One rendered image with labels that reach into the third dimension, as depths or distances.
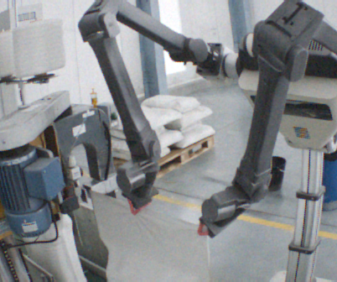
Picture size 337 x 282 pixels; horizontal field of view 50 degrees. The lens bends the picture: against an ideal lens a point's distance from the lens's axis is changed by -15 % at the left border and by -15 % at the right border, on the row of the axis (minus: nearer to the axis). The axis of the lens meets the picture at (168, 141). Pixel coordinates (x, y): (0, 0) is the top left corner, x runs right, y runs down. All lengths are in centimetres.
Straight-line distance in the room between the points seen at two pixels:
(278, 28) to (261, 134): 23
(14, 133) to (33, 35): 27
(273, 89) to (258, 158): 18
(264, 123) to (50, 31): 62
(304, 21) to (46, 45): 69
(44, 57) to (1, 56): 28
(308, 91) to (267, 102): 47
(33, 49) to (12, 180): 36
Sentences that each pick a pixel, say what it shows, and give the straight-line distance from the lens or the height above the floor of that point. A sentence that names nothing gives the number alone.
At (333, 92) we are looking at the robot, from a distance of 118.
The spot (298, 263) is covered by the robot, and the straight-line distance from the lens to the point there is 172.
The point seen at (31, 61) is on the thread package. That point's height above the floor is 157.
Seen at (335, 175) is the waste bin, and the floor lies 34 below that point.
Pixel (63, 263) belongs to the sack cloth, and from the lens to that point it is 185.
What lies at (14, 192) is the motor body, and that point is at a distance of 110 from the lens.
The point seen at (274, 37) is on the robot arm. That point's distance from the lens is 68.
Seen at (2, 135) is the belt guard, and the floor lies 141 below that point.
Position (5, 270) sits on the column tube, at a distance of 144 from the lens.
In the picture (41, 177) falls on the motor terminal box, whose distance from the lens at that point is 102.
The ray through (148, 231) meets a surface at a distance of 128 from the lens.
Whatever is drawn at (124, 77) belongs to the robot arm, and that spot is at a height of 148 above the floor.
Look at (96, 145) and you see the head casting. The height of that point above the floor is 120.
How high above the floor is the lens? 163
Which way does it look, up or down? 17 degrees down
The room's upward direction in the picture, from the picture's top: 6 degrees counter-clockwise
